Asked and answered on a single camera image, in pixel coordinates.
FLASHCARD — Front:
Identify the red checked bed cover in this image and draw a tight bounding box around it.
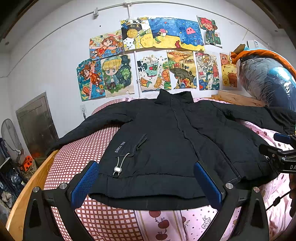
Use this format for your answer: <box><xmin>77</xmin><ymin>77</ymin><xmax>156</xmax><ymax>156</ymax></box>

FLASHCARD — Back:
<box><xmin>43</xmin><ymin>98</ymin><xmax>144</xmax><ymax>241</ymax></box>

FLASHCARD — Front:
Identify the wall power socket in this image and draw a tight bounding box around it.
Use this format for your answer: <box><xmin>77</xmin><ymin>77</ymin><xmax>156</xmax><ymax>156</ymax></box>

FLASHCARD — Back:
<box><xmin>80</xmin><ymin>104</ymin><xmax>86</xmax><ymax>119</ymax></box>

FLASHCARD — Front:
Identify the black plastic crate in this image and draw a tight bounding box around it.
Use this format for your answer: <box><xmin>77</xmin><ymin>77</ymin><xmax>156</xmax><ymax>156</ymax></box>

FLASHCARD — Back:
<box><xmin>1</xmin><ymin>138</ymin><xmax>26</xmax><ymax>209</ymax></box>

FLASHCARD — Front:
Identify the orange haired girl drawing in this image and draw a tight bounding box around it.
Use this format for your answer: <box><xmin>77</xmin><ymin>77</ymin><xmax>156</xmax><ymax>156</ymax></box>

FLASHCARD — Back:
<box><xmin>76</xmin><ymin>59</ymin><xmax>105</xmax><ymax>101</ymax></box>

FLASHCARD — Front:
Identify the blond boy drawing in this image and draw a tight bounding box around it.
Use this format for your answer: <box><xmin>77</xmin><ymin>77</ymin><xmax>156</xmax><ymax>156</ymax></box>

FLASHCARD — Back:
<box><xmin>101</xmin><ymin>54</ymin><xmax>134</xmax><ymax>97</ymax></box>

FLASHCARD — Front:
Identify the red haired soldier drawing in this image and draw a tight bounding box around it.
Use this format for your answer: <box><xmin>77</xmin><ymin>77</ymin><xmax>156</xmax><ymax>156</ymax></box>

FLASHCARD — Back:
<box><xmin>197</xmin><ymin>16</ymin><xmax>222</xmax><ymax>47</ymax></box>

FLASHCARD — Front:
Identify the wooden bed frame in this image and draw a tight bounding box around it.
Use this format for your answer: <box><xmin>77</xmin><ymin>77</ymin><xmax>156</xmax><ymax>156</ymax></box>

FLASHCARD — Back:
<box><xmin>6</xmin><ymin>90</ymin><xmax>264</xmax><ymax>240</ymax></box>

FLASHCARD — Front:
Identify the autumn landscape drawing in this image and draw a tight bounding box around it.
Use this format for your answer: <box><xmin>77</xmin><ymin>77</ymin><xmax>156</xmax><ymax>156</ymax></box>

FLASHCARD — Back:
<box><xmin>167</xmin><ymin>50</ymin><xmax>197</xmax><ymax>89</ymax></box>

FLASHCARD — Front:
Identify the reclining girl drawing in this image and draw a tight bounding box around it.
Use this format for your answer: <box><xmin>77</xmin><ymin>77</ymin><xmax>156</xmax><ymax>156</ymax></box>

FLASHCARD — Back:
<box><xmin>89</xmin><ymin>30</ymin><xmax>125</xmax><ymax>60</ymax></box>

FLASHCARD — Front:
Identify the yellow bear drawing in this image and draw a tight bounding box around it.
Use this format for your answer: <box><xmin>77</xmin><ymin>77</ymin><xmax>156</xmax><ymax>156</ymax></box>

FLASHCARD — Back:
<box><xmin>220</xmin><ymin>53</ymin><xmax>237</xmax><ymax>88</ymax></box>

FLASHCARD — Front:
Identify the white wall pipe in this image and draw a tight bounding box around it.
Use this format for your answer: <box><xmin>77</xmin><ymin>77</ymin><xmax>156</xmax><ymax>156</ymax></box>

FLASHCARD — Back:
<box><xmin>123</xmin><ymin>1</ymin><xmax>142</xmax><ymax>97</ymax></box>

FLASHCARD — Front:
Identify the fruit juice drawing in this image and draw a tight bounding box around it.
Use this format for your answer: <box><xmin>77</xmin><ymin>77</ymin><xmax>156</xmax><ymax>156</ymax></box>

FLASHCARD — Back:
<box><xmin>137</xmin><ymin>50</ymin><xmax>171</xmax><ymax>92</ymax></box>

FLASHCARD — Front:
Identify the pink apple print bedsheet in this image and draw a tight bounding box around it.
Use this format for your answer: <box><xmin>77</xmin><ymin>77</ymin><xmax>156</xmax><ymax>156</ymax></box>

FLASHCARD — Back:
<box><xmin>124</xmin><ymin>96</ymin><xmax>295</xmax><ymax>241</ymax></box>

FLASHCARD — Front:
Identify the standing electric fan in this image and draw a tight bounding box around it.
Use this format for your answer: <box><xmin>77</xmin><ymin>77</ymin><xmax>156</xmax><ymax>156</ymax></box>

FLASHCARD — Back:
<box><xmin>1</xmin><ymin>118</ymin><xmax>23</xmax><ymax>164</ymax></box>

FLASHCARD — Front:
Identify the black padded jacket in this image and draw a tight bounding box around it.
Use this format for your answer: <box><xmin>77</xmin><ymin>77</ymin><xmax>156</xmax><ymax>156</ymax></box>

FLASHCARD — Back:
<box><xmin>51</xmin><ymin>90</ymin><xmax>295</xmax><ymax>211</ymax></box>

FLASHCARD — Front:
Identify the person right hand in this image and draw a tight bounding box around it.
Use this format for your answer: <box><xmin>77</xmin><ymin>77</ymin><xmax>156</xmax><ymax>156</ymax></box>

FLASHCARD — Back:
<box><xmin>289</xmin><ymin>174</ymin><xmax>296</xmax><ymax>217</ymax></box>

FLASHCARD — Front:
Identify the city 2024 drawing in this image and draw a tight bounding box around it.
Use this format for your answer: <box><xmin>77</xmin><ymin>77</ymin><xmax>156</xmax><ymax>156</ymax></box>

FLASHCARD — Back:
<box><xmin>195</xmin><ymin>52</ymin><xmax>220</xmax><ymax>90</ymax></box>

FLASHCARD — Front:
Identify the orange toy box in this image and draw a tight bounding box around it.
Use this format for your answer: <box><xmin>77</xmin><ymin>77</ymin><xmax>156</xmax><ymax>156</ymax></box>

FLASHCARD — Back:
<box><xmin>20</xmin><ymin>156</ymin><xmax>33</xmax><ymax>172</ymax></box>

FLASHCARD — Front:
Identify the blue sea jellyfish drawing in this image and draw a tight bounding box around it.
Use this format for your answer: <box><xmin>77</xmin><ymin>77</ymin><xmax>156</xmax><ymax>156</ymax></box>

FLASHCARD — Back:
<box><xmin>149</xmin><ymin>17</ymin><xmax>205</xmax><ymax>51</ymax></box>

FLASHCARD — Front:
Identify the night moon drawing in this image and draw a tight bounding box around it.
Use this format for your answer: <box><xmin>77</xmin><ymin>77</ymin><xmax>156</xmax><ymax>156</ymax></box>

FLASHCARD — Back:
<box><xmin>120</xmin><ymin>17</ymin><xmax>154</xmax><ymax>51</ymax></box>

